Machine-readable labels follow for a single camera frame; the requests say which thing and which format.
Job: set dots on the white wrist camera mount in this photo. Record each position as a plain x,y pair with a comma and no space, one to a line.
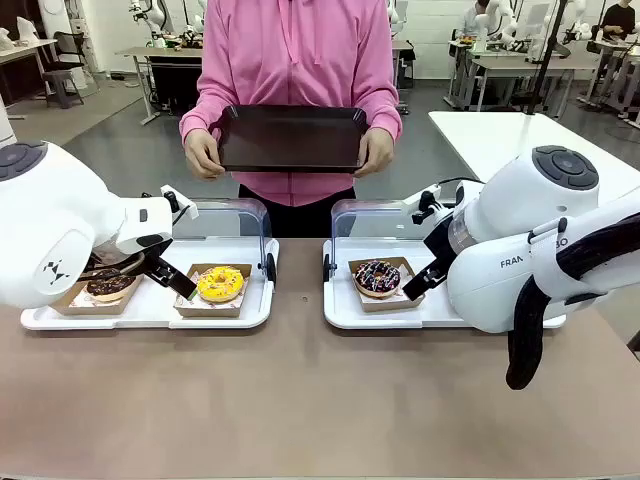
432,197
181,204

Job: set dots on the cardboard donut box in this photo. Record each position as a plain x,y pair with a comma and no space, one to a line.
210,309
100,306

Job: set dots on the chocolate glazed donut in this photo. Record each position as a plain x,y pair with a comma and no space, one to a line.
111,290

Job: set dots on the white display case base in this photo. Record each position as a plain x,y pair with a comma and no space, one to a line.
345,310
150,315

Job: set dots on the yellow sprinkled donut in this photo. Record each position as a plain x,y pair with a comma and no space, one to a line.
220,285

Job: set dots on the clear display case lid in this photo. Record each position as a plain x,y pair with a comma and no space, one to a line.
250,225
360,225

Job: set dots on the person's right forearm pink sleeve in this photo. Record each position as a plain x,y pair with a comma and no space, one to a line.
197,117

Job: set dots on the chocolate sprinkled donut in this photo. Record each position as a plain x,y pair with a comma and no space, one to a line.
390,304

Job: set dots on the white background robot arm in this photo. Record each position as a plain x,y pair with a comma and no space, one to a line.
150,22
505,25

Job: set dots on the chocolate donut with coloured sprinkles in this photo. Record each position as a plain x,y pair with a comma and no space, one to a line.
377,280

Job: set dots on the white rounded column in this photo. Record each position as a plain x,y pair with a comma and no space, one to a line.
4,122

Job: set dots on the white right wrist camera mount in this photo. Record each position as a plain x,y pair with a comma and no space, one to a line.
432,197

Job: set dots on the seated person in black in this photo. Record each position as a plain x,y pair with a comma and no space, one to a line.
617,20

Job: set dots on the person's left forearm pink sleeve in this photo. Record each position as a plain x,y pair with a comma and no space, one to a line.
386,117

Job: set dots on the seated person in white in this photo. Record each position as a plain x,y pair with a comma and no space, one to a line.
472,20

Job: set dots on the black office chair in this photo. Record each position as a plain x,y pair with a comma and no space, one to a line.
62,65

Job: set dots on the dark brown serving tray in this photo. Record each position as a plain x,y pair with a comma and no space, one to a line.
292,140

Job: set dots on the black trousers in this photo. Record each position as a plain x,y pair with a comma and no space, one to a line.
300,220

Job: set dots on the background table with black cabinet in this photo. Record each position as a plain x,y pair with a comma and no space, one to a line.
165,75

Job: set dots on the pink hoodie torso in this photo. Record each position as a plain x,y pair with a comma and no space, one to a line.
295,55

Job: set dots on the grey background workbench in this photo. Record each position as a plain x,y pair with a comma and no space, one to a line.
520,70

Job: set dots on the person's left hand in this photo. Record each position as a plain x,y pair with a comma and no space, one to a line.
376,156

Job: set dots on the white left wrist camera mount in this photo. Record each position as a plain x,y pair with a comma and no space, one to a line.
181,204

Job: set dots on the white side table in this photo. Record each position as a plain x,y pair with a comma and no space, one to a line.
480,140

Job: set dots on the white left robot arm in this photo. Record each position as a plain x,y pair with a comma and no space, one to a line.
55,215

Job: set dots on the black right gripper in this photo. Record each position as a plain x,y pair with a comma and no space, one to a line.
441,242

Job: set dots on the black camera pole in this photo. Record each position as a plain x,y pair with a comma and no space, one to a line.
545,60

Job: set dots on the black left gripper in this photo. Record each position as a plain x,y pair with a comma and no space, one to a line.
154,246

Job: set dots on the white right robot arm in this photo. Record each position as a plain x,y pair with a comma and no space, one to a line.
520,235

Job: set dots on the grey background desk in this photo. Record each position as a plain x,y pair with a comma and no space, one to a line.
25,55

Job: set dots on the person's right hand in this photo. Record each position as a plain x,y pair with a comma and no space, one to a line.
202,156

